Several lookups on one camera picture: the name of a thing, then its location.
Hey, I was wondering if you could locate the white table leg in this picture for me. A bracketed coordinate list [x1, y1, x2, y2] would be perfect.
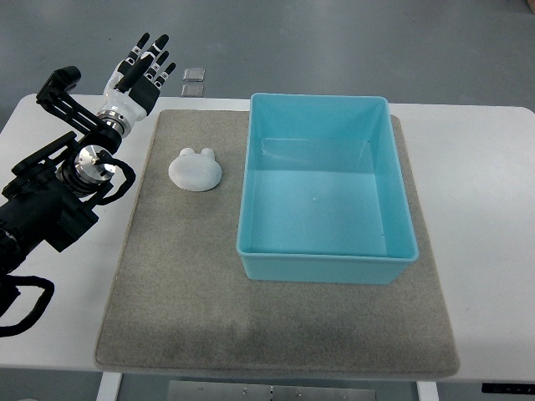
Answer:
[96, 372, 123, 401]
[416, 381, 440, 401]

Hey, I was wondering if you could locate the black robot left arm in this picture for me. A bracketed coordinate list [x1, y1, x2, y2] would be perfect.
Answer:
[1, 66, 135, 275]

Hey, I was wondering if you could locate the left white table leg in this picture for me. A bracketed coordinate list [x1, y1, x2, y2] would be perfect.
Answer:
[96, 372, 123, 401]

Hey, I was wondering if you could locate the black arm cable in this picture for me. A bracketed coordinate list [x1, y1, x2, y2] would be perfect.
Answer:
[0, 273, 56, 338]

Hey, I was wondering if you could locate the grey felt mat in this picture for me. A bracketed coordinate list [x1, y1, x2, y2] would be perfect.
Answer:
[94, 110, 460, 380]

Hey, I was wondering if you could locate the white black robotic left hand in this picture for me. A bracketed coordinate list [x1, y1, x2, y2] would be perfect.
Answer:
[97, 33, 176, 138]

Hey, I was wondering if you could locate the black table control panel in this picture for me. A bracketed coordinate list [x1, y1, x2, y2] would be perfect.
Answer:
[481, 383, 535, 395]

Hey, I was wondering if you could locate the blue plastic box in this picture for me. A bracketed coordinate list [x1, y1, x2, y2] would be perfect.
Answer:
[237, 94, 419, 285]

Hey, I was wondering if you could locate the right white table leg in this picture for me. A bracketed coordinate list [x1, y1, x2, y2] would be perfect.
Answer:
[416, 381, 440, 401]

